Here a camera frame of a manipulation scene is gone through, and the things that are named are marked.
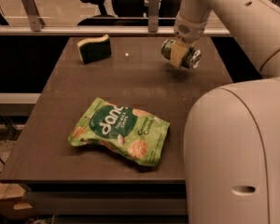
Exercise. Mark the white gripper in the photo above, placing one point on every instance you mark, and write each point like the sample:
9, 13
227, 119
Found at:
188, 31

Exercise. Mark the green soda can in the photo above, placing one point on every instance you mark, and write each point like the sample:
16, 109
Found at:
191, 59

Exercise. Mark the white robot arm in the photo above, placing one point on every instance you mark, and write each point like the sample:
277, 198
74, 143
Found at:
232, 133

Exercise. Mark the black office chair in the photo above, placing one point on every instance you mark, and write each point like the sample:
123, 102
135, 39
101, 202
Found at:
130, 12

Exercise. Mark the green yellow sponge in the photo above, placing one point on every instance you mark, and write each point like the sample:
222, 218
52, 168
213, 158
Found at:
94, 49

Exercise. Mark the green chips bag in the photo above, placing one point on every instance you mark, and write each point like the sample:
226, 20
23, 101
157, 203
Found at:
133, 133

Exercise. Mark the cardboard box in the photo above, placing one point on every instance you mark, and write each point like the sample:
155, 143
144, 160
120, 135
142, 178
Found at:
12, 204

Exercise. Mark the middle metal rail bracket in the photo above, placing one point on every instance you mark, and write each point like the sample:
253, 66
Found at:
153, 15

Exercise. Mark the left metal rail bracket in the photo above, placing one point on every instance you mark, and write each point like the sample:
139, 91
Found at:
35, 21

